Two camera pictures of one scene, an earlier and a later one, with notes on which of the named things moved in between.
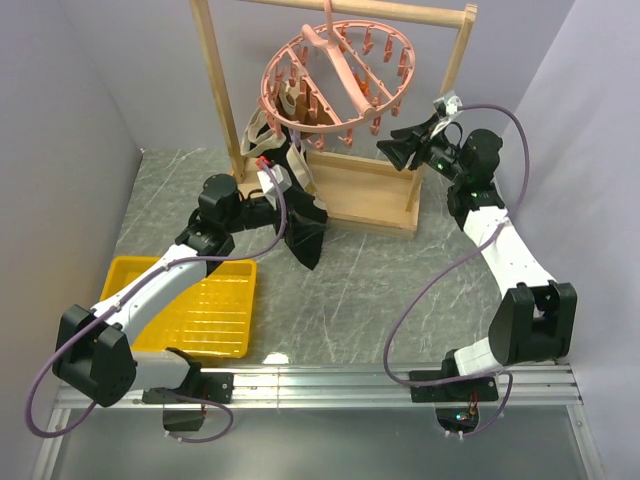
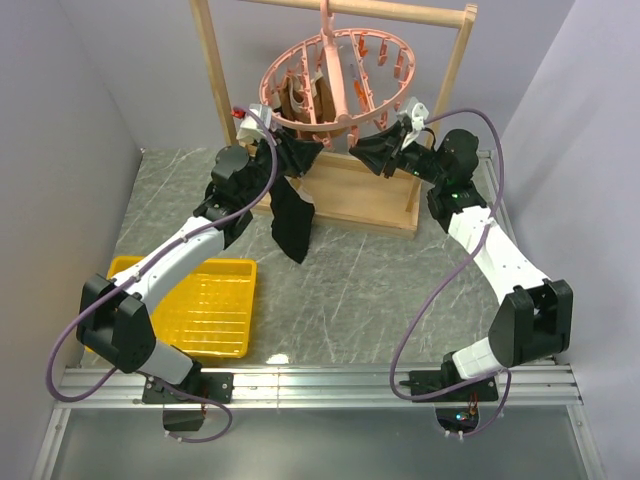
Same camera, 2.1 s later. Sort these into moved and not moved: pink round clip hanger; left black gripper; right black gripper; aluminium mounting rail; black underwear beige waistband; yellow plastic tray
Moved: pink round clip hanger; black underwear beige waistband; left black gripper; right black gripper
Not moved: aluminium mounting rail; yellow plastic tray
